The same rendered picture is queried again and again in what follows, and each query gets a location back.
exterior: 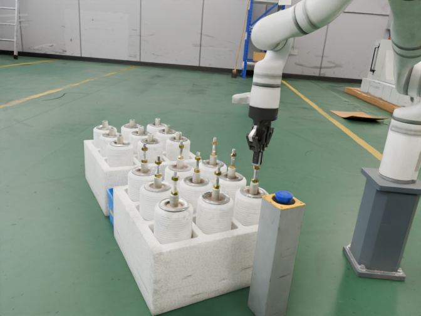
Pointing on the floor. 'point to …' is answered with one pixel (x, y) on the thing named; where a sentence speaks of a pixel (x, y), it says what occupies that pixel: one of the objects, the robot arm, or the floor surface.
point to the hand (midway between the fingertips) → (257, 157)
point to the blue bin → (111, 204)
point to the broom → (240, 44)
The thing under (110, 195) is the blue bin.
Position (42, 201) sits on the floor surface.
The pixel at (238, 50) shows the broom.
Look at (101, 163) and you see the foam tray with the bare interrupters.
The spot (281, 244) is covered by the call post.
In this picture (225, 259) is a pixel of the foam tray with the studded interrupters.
